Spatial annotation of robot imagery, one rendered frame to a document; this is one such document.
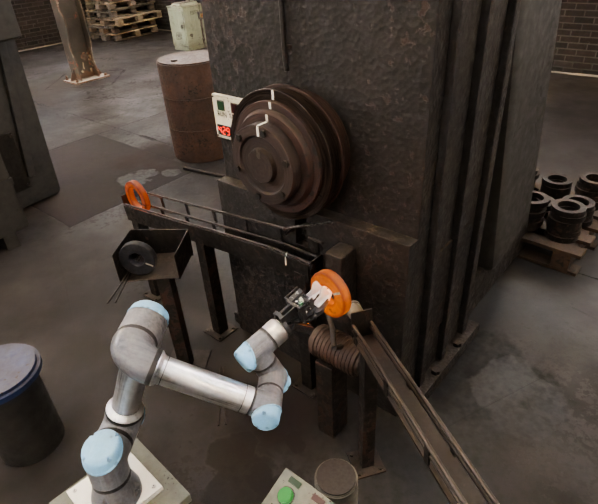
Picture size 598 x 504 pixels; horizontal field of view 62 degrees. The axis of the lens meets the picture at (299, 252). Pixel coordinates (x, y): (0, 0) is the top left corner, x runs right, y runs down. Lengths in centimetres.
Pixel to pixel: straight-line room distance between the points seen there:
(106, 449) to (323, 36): 141
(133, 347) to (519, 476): 153
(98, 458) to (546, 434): 170
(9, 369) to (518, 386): 213
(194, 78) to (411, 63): 317
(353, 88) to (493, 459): 150
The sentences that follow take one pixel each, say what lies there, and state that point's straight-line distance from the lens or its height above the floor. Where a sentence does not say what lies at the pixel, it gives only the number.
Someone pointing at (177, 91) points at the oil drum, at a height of 66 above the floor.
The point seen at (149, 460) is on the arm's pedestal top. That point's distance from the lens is 190.
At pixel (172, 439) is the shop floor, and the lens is 232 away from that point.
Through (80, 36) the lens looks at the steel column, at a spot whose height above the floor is 60.
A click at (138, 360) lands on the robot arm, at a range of 134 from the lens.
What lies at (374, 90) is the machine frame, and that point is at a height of 135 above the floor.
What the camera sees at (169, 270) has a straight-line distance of 217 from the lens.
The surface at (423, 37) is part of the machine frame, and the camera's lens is 153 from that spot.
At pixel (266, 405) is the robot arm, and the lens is 137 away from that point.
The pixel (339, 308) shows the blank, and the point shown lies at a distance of 153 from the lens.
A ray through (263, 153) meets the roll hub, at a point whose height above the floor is 117.
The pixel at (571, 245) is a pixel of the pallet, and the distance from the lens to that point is 331.
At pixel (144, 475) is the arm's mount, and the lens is 185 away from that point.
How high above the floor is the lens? 179
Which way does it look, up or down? 33 degrees down
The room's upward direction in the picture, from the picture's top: 4 degrees counter-clockwise
